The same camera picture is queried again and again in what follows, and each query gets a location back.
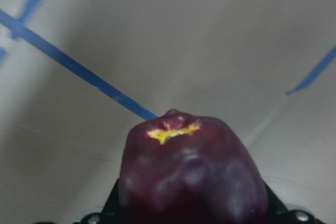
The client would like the dark red apple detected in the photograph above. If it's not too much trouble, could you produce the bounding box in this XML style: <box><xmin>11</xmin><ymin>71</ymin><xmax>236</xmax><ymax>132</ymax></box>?
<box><xmin>119</xmin><ymin>110</ymin><xmax>269</xmax><ymax>223</ymax></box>

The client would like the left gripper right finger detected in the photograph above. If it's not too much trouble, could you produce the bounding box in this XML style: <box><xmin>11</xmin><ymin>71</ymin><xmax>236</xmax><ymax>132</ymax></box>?
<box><xmin>261</xmin><ymin>182</ymin><xmax>323</xmax><ymax>224</ymax></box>

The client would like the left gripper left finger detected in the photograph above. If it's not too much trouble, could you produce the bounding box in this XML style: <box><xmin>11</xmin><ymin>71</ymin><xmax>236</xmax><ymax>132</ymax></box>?
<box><xmin>76</xmin><ymin>179</ymin><xmax>127</xmax><ymax>224</ymax></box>

